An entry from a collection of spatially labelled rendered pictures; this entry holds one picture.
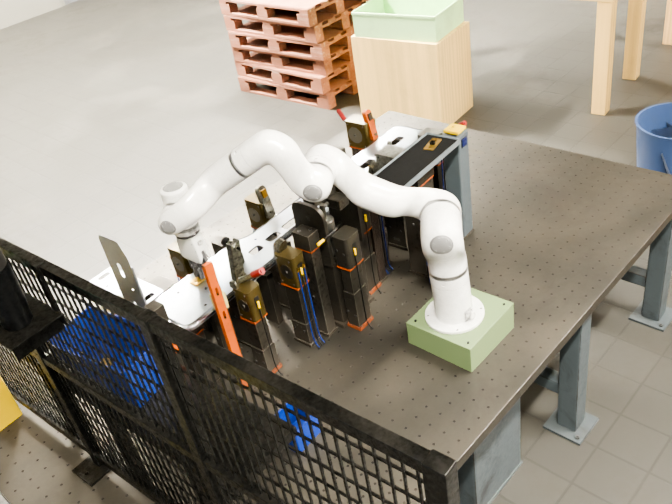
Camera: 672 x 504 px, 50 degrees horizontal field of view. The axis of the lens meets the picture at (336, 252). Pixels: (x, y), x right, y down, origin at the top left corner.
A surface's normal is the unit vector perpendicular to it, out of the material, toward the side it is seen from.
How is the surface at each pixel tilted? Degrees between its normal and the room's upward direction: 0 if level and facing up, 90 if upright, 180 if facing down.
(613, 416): 0
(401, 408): 0
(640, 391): 0
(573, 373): 90
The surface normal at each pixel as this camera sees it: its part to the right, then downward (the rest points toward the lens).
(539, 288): -0.15, -0.81
